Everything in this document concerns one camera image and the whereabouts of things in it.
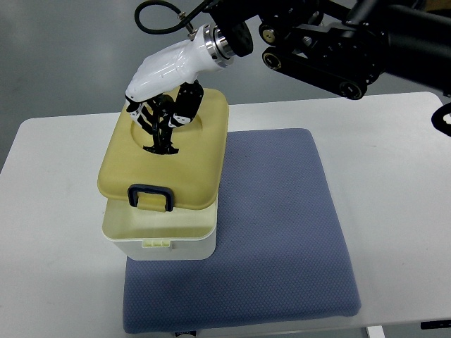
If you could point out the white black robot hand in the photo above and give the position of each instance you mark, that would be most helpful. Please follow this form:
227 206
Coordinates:
178 66

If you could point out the yellow storage box lid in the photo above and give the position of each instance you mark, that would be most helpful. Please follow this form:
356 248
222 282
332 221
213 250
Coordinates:
192 174

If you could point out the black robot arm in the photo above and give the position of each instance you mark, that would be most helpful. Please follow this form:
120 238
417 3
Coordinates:
338 49

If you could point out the white storage box base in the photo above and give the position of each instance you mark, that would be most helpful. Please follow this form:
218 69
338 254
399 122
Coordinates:
142 235

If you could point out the blue padded mat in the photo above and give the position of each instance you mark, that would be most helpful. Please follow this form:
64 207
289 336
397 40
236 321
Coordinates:
280 253

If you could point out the black table bracket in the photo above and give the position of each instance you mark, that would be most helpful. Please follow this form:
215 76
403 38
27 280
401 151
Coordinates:
435 324

